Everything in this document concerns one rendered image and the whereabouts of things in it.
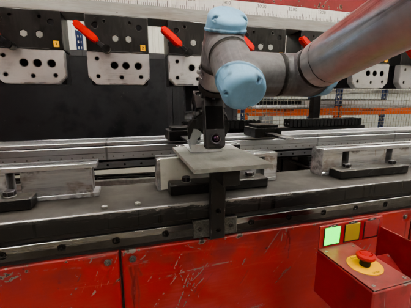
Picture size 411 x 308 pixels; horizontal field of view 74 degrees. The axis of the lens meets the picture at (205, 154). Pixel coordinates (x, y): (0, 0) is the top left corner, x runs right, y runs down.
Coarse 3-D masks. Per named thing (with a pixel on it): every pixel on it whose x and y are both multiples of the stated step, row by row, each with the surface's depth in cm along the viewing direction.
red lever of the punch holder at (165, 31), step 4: (164, 28) 67; (164, 32) 67; (168, 32) 67; (172, 32) 68; (168, 36) 67; (172, 36) 67; (176, 36) 68; (172, 40) 68; (176, 40) 68; (180, 40) 68; (176, 44) 68; (180, 44) 68; (180, 48) 70; (184, 48) 69; (188, 48) 69; (184, 52) 70; (188, 52) 69; (192, 52) 69; (188, 56) 70
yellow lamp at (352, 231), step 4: (348, 224) 67; (352, 224) 68; (356, 224) 68; (348, 228) 68; (352, 228) 68; (356, 228) 68; (348, 232) 68; (352, 232) 68; (356, 232) 69; (348, 236) 68; (352, 236) 69; (356, 236) 69; (344, 240) 68; (348, 240) 68
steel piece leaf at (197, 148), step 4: (196, 144) 71; (200, 144) 71; (188, 148) 76; (192, 148) 71; (196, 148) 71; (200, 148) 71; (204, 148) 72; (220, 148) 73; (192, 152) 71; (196, 152) 71; (200, 152) 72
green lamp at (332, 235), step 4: (328, 228) 66; (332, 228) 66; (336, 228) 66; (340, 228) 67; (328, 232) 66; (332, 232) 66; (336, 232) 67; (328, 236) 66; (332, 236) 66; (336, 236) 67; (328, 240) 66; (332, 240) 67; (336, 240) 67; (324, 244) 66; (328, 244) 67
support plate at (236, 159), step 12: (180, 156) 68; (192, 156) 67; (204, 156) 67; (216, 156) 67; (228, 156) 67; (240, 156) 67; (252, 156) 67; (192, 168) 56; (204, 168) 56; (216, 168) 56; (228, 168) 57; (240, 168) 58; (252, 168) 58; (264, 168) 59
